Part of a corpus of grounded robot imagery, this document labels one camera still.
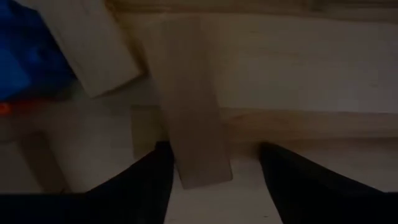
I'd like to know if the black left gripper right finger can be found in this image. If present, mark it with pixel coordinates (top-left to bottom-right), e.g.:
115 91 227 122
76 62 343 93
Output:
259 142 398 224

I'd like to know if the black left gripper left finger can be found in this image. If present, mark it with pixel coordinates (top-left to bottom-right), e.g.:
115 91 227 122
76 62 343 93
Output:
85 141 175 224

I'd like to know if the wooden block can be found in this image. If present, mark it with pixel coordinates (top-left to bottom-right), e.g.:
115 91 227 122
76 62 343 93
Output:
17 0 144 100
160 17 234 190

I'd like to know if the blue plastic brick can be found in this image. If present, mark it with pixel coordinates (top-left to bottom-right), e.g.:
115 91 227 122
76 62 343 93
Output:
0 0 78 102

